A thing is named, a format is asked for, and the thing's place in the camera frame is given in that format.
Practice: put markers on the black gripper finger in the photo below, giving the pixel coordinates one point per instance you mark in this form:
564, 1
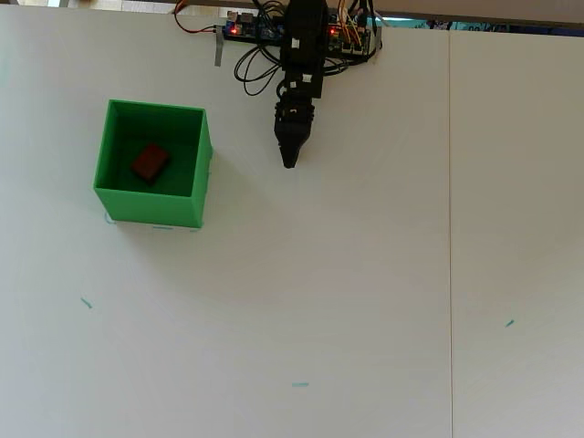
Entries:
303, 140
286, 146

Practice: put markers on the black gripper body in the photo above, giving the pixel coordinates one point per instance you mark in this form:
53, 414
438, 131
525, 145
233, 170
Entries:
295, 111

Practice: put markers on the red block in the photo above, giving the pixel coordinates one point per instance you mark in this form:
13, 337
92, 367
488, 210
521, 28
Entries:
149, 162

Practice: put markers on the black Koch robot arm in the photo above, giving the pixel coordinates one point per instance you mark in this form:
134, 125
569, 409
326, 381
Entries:
303, 27

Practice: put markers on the green open bin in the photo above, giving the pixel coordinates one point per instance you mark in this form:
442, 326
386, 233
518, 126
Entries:
150, 207

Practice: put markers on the blue controller circuit board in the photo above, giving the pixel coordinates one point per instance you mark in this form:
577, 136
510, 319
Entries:
267, 29

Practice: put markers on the grey tape strip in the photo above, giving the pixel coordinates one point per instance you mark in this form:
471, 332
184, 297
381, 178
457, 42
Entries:
218, 45

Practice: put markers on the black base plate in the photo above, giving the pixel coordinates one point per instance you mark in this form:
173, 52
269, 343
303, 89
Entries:
255, 40

